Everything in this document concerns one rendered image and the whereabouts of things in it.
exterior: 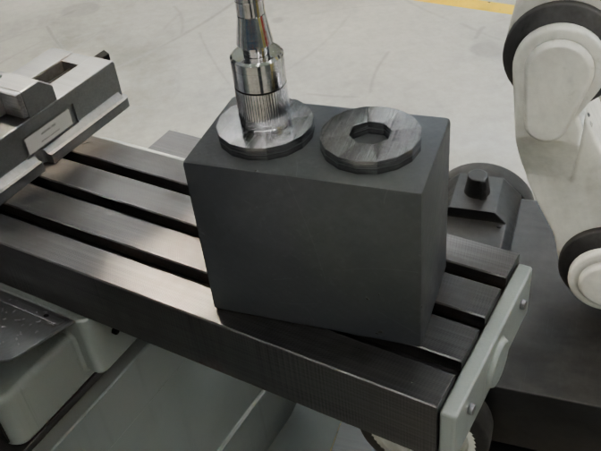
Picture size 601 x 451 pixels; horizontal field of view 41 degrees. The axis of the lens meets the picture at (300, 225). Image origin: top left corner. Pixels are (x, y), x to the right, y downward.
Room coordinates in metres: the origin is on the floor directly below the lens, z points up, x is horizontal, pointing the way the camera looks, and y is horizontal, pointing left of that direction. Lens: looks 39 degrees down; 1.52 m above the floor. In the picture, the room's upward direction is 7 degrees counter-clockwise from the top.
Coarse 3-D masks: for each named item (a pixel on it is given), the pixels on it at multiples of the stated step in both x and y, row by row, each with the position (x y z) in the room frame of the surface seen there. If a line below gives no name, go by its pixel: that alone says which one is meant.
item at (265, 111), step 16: (240, 80) 0.62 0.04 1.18; (256, 80) 0.62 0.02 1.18; (272, 80) 0.62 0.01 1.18; (240, 96) 0.63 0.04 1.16; (256, 96) 0.62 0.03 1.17; (272, 96) 0.62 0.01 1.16; (288, 96) 0.64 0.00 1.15; (240, 112) 0.63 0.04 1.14; (256, 112) 0.62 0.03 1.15; (272, 112) 0.62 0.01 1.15; (288, 112) 0.63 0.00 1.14; (256, 128) 0.62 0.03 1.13; (272, 128) 0.62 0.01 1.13
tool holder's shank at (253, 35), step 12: (240, 0) 0.63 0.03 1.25; (252, 0) 0.63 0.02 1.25; (240, 12) 0.63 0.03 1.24; (252, 12) 0.63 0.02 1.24; (264, 12) 0.63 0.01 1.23; (240, 24) 0.63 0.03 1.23; (252, 24) 0.63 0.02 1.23; (264, 24) 0.63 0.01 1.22; (240, 36) 0.63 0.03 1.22; (252, 36) 0.62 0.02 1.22; (264, 36) 0.63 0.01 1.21; (252, 48) 0.62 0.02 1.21; (264, 48) 0.63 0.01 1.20
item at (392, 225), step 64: (320, 128) 0.64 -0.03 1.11; (384, 128) 0.61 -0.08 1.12; (448, 128) 0.62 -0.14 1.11; (192, 192) 0.61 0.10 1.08; (256, 192) 0.58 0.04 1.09; (320, 192) 0.56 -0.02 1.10; (384, 192) 0.53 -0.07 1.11; (256, 256) 0.58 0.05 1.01; (320, 256) 0.56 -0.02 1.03; (384, 256) 0.53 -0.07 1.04; (320, 320) 0.56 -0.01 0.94; (384, 320) 0.53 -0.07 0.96
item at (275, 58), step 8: (240, 48) 0.65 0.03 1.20; (272, 48) 0.64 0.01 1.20; (280, 48) 0.64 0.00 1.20; (232, 56) 0.64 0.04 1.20; (240, 56) 0.63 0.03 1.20; (264, 56) 0.63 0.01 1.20; (272, 56) 0.63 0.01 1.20; (280, 56) 0.63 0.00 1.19; (232, 64) 0.63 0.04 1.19; (240, 64) 0.62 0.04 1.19; (248, 64) 0.62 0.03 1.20; (256, 64) 0.62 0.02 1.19; (264, 64) 0.62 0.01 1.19; (272, 64) 0.62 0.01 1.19; (280, 64) 0.63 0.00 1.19; (240, 72) 0.62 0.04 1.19; (248, 72) 0.62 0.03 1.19; (256, 72) 0.62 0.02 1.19; (264, 72) 0.62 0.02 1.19
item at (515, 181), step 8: (456, 168) 1.27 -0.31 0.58; (464, 168) 1.26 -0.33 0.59; (472, 168) 1.25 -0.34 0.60; (480, 168) 1.24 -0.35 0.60; (488, 168) 1.24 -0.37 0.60; (496, 168) 1.24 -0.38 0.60; (504, 168) 1.24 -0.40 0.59; (496, 176) 1.21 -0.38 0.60; (504, 176) 1.22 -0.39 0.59; (512, 176) 1.22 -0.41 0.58; (512, 184) 1.20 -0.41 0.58; (520, 184) 1.21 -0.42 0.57; (520, 192) 1.19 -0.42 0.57; (528, 192) 1.21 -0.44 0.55
